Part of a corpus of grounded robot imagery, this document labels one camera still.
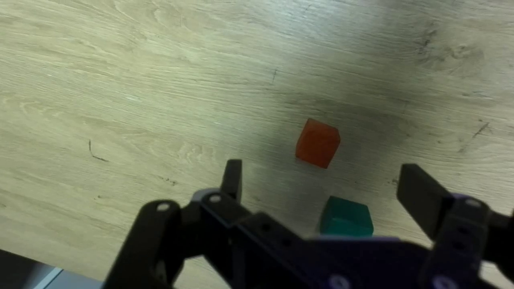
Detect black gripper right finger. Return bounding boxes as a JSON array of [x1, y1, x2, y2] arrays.
[[395, 162, 514, 289]]

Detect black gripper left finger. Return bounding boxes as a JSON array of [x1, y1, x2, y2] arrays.
[[103, 157, 323, 289]]

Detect orange cube block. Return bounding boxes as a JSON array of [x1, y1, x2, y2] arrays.
[[294, 117, 342, 170]]

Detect green cube block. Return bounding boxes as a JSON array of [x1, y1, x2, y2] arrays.
[[318, 194, 374, 239]]

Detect grey metal edge strip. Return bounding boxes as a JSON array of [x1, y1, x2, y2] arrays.
[[0, 247, 104, 289]]

